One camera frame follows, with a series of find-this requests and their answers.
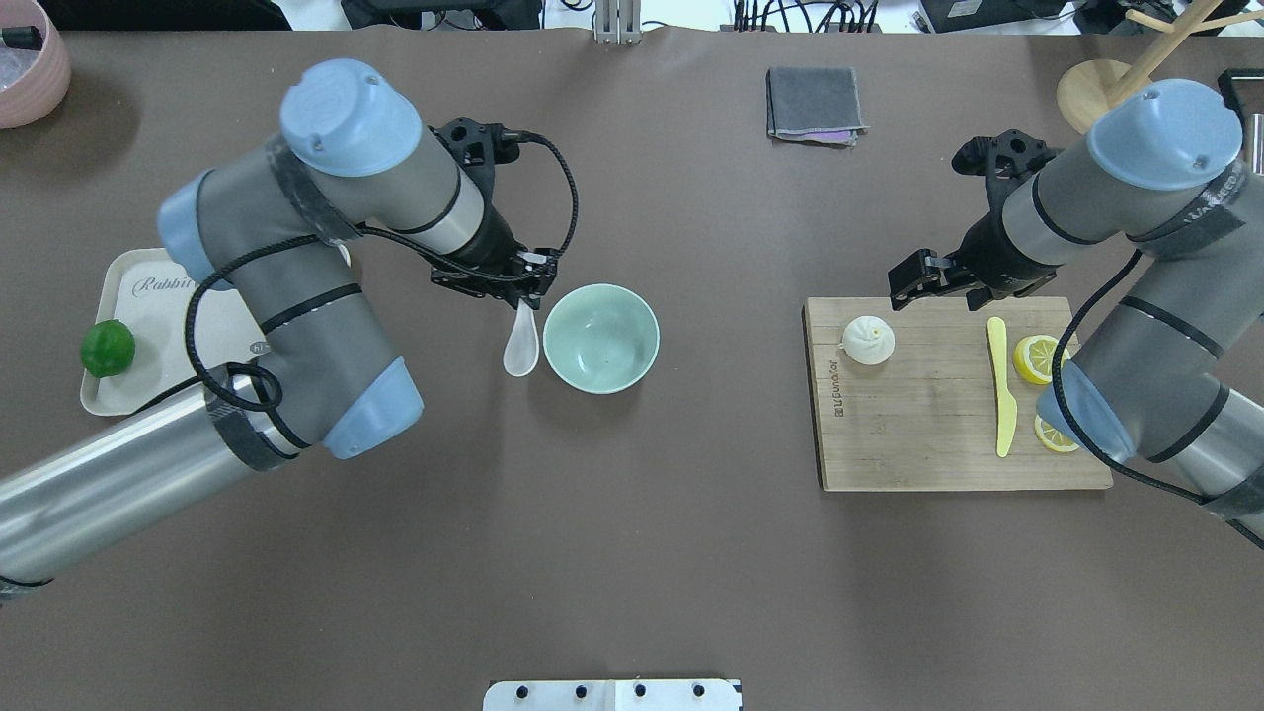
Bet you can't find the light green bowl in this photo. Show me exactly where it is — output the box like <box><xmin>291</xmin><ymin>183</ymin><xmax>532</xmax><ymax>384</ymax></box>
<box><xmin>542</xmin><ymin>283</ymin><xmax>661</xmax><ymax>395</ymax></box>

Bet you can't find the folded grey cloth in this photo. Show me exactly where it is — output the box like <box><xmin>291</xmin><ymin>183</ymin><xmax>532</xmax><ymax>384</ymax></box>
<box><xmin>763</xmin><ymin>66</ymin><xmax>870</xmax><ymax>147</ymax></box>

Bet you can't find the bamboo cutting board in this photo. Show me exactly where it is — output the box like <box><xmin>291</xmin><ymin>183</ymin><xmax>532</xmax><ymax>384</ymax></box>
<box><xmin>804</xmin><ymin>297</ymin><xmax>1112</xmax><ymax>492</ymax></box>

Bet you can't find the yellow plastic knife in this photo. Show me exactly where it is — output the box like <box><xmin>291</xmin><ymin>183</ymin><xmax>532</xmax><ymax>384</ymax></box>
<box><xmin>986</xmin><ymin>316</ymin><xmax>1018</xmax><ymax>458</ymax></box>

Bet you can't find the beige rabbit serving tray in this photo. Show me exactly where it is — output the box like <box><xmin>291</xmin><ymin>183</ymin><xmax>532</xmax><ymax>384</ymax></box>
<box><xmin>80</xmin><ymin>248</ymin><xmax>270</xmax><ymax>416</ymax></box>

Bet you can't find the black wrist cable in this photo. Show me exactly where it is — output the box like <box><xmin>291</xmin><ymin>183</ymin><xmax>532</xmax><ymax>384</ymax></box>
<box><xmin>128</xmin><ymin>128</ymin><xmax>580</xmax><ymax>416</ymax></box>

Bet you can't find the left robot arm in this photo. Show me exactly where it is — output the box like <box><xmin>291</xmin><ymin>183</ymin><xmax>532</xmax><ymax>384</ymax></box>
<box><xmin>1</xmin><ymin>58</ymin><xmax>565</xmax><ymax>601</ymax></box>

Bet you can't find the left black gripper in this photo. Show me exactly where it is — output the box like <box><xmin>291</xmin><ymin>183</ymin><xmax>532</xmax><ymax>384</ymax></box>
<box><xmin>430</xmin><ymin>116</ymin><xmax>562</xmax><ymax>309</ymax></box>

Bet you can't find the wooden cup stand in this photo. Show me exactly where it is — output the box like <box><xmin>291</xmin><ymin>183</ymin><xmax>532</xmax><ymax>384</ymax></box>
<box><xmin>1055</xmin><ymin>1</ymin><xmax>1263</xmax><ymax>134</ymax></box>

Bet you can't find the upper lemon half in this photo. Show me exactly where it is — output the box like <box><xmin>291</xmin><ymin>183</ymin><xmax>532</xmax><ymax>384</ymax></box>
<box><xmin>1011</xmin><ymin>334</ymin><xmax>1058</xmax><ymax>385</ymax></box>

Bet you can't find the pink bowl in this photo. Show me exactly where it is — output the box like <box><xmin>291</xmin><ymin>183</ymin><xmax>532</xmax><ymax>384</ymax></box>
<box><xmin>1</xmin><ymin>1</ymin><xmax>71</xmax><ymax>130</ymax></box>

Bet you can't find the white ceramic soup spoon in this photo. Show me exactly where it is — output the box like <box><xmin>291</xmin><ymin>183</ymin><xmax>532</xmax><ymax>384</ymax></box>
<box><xmin>502</xmin><ymin>300</ymin><xmax>541</xmax><ymax>377</ymax></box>

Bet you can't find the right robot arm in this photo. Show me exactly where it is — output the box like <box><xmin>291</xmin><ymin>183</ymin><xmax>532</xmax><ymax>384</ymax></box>
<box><xmin>889</xmin><ymin>78</ymin><xmax>1263</xmax><ymax>543</ymax></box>

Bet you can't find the green lime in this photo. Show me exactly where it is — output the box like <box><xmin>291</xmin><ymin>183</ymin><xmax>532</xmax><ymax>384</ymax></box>
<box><xmin>78</xmin><ymin>319</ymin><xmax>137</xmax><ymax>380</ymax></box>

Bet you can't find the lower lemon slice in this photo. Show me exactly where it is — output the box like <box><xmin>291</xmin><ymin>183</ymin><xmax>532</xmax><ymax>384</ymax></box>
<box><xmin>1033</xmin><ymin>416</ymin><xmax>1079</xmax><ymax>453</ymax></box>

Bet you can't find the white steamed bun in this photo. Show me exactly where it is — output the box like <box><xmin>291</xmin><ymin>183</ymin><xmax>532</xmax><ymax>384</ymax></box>
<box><xmin>838</xmin><ymin>315</ymin><xmax>897</xmax><ymax>366</ymax></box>

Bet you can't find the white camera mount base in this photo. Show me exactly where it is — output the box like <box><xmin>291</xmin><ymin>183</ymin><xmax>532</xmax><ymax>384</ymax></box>
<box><xmin>482</xmin><ymin>678</ymin><xmax>744</xmax><ymax>710</ymax></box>

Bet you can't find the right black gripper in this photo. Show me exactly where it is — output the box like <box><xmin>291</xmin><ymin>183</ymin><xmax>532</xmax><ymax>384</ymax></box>
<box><xmin>889</xmin><ymin>129</ymin><xmax>1058</xmax><ymax>312</ymax></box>

